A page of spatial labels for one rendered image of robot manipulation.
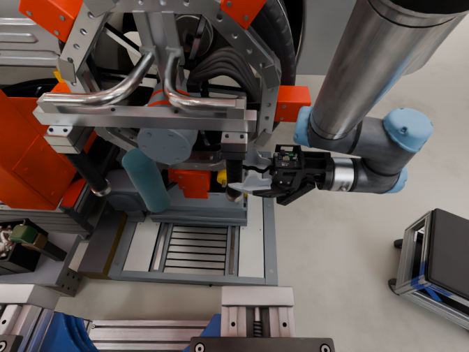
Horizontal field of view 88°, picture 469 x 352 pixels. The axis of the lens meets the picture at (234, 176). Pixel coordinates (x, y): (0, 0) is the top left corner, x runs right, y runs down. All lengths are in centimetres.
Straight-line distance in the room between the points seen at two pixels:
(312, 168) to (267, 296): 26
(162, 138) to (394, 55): 46
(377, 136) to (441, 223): 90
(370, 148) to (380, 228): 116
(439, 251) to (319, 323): 57
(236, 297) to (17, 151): 73
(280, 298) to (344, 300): 90
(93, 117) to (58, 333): 44
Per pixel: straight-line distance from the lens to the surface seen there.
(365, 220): 161
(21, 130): 95
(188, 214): 130
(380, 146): 50
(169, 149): 61
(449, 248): 130
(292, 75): 74
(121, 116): 51
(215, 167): 86
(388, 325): 145
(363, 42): 27
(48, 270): 105
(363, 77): 29
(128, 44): 78
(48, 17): 70
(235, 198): 60
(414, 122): 50
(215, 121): 46
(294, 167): 50
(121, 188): 115
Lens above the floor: 127
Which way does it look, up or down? 53 degrees down
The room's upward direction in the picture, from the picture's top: straight up
